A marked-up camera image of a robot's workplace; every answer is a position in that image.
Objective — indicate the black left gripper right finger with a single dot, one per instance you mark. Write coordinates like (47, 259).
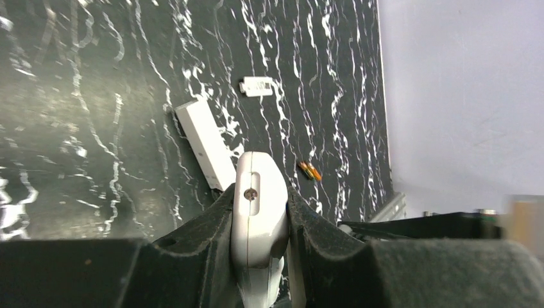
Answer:
(330, 268)

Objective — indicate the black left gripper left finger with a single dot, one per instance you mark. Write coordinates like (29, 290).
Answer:
(189, 267)

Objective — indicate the white remote control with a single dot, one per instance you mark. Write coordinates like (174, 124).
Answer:
(260, 232)

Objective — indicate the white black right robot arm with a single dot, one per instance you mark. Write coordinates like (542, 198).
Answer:
(524, 225)

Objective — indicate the orange green battery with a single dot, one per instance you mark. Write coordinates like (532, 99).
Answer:
(306, 170)

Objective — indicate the long white rectangular block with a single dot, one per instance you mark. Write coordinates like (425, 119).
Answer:
(199, 125)

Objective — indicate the aluminium frame rail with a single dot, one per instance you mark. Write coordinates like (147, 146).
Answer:
(395, 209)

